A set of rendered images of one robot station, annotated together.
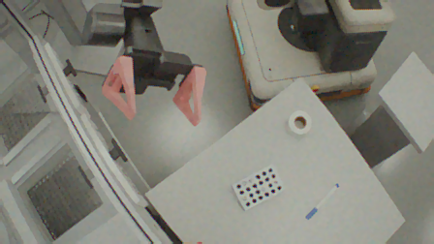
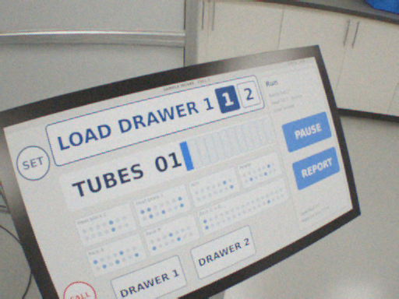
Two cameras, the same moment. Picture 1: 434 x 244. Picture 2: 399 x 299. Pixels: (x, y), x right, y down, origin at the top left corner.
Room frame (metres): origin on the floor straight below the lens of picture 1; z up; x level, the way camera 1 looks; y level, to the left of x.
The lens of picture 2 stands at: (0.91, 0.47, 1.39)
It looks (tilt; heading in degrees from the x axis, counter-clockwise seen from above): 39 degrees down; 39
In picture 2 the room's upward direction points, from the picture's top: 2 degrees clockwise
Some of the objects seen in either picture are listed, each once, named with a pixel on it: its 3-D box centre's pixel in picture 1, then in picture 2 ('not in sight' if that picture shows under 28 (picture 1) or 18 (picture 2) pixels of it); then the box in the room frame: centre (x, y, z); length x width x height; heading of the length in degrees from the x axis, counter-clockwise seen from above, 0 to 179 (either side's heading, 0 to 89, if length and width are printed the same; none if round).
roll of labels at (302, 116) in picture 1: (299, 124); not in sight; (0.30, -0.23, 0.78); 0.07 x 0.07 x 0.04
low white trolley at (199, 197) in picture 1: (277, 222); not in sight; (0.04, -0.18, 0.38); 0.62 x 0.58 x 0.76; 31
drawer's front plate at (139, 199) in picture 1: (111, 161); not in sight; (0.24, 0.29, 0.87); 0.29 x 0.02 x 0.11; 31
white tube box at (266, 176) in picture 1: (259, 188); not in sight; (0.14, -0.09, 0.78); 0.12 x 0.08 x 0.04; 109
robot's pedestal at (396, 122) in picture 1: (387, 127); not in sight; (0.33, -0.74, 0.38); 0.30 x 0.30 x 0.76; 34
